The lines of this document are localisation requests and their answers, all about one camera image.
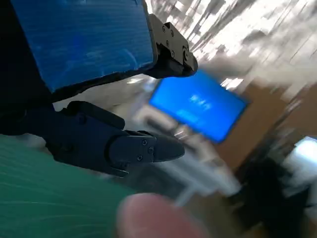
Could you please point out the green cutting mat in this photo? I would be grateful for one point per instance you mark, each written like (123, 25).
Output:
(49, 198)

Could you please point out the large white grille appliance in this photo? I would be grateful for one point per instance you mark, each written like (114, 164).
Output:
(203, 168)

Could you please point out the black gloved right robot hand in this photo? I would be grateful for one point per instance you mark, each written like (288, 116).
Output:
(272, 198)

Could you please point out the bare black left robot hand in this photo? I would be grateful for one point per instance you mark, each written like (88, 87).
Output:
(81, 37)

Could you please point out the blue screen monitor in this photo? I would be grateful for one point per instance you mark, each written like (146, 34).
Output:
(198, 106)

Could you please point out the pink bowl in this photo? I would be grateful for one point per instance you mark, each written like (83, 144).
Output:
(161, 218)

